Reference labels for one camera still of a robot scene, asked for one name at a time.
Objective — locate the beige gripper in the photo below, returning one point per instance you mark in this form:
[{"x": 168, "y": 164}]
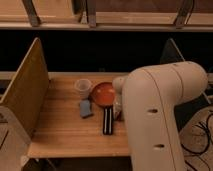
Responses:
[{"x": 117, "y": 108}]

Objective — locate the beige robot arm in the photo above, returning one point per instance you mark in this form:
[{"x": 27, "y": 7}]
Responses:
[{"x": 149, "y": 95}]

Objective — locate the orange ceramic bowl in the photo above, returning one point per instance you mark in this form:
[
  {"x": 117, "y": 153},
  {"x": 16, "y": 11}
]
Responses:
[{"x": 103, "y": 94}]

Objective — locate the blue sponge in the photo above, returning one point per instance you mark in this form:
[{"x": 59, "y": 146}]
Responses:
[{"x": 85, "y": 108}]

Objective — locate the clear plastic cup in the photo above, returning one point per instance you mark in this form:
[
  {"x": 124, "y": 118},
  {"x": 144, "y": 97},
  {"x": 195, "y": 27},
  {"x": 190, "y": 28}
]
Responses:
[{"x": 83, "y": 87}]

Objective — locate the wooden upper shelf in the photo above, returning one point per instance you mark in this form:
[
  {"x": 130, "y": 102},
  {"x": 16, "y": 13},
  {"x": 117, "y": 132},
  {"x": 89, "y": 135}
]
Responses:
[{"x": 108, "y": 15}]

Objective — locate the left wooden divider panel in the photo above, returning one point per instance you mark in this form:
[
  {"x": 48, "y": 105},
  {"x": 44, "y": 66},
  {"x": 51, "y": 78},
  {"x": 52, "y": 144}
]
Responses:
[{"x": 23, "y": 98}]

